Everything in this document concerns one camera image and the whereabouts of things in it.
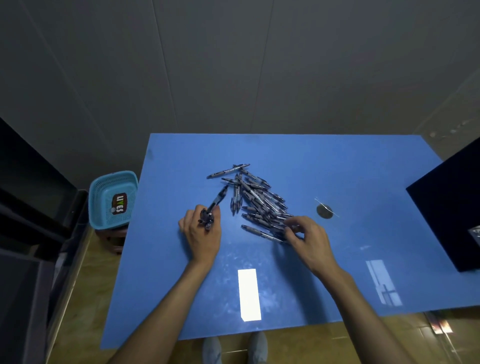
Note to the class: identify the person's right grey shoe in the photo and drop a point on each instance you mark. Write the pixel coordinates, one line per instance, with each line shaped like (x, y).
(258, 347)

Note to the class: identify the person's right forearm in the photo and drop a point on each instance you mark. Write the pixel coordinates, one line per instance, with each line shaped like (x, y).
(367, 322)

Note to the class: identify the person's left grey shoe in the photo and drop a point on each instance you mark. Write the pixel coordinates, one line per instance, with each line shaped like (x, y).
(212, 350)

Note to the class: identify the person's grey shoe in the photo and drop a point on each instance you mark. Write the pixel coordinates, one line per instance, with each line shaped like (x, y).
(212, 350)
(258, 347)

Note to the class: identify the person's left forearm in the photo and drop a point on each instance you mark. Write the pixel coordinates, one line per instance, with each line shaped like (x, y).
(157, 318)

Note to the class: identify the person's left hand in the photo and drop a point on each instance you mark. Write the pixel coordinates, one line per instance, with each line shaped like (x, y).
(204, 243)

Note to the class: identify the blue plastic basket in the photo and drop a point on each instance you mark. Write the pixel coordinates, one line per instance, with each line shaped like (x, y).
(101, 202)

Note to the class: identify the black shelf unit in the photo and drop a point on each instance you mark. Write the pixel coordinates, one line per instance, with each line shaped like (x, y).
(30, 262)

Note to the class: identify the black tiered pen display stand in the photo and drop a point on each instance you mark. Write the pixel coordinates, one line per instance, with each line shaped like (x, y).
(450, 202)

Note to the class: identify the pile of grey pens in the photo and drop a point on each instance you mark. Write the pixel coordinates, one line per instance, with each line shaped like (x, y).
(258, 198)

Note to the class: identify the brown plastic stool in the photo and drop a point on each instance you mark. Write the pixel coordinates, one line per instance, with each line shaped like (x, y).
(112, 240)

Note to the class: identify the blue table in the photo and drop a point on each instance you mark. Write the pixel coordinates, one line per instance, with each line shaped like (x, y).
(356, 168)

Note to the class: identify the grey retractable pen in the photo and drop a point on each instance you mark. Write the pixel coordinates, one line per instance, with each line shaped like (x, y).
(219, 198)
(205, 221)

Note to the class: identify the small round metal disc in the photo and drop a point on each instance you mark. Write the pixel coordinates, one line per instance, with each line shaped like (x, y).
(324, 211)

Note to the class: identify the person's right hand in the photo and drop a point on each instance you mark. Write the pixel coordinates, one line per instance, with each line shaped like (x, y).
(318, 251)

